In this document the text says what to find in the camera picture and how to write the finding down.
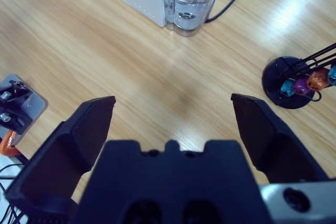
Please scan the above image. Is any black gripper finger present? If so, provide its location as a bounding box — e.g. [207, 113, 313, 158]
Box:
[230, 93, 330, 185]
[4, 95, 117, 224]

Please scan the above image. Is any teal coffee capsule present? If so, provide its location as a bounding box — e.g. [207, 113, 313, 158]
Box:
[327, 65, 336, 87]
[280, 81, 294, 98]

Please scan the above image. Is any purple coffee capsule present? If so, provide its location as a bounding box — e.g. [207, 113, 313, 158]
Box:
[292, 76, 311, 96]

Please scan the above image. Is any orange coffee capsule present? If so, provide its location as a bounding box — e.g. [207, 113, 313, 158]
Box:
[306, 68, 330, 91]

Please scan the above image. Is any orange clamp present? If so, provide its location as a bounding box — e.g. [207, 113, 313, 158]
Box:
[0, 129, 24, 158]

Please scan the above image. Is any black capsule stand with rods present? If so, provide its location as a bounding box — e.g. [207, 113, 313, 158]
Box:
[261, 41, 336, 110]

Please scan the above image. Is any thin black cable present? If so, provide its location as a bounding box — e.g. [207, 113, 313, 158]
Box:
[0, 163, 27, 224]

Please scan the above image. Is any grey camera mount plate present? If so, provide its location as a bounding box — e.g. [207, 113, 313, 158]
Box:
[0, 73, 49, 146]

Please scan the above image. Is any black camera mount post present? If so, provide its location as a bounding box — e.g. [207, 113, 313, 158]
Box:
[0, 79, 33, 135]

